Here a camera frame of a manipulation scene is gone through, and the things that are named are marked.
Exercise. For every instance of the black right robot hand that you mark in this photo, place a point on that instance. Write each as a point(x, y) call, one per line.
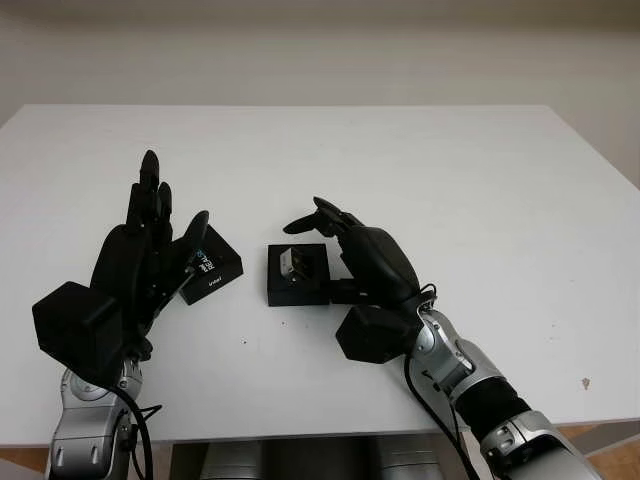
point(380, 265)

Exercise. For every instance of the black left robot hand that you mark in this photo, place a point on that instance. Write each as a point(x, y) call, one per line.
point(125, 255)

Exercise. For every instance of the small silver depth camera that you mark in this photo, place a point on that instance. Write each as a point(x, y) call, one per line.
point(292, 262)

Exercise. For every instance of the black RealSense box lid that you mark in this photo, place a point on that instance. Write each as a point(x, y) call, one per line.
point(220, 275)

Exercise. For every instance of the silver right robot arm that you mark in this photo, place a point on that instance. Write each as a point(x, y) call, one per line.
point(480, 380)

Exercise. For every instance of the black open box base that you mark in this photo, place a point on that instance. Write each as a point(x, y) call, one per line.
point(297, 295)

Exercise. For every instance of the grey robot lower body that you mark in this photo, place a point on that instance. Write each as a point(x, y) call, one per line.
point(300, 460)

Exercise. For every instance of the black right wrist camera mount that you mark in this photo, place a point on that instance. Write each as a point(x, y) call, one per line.
point(375, 335)

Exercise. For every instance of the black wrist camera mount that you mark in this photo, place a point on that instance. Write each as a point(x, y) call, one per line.
point(75, 330)
point(375, 335)

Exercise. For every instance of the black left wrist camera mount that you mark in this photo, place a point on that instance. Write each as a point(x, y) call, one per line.
point(75, 330)

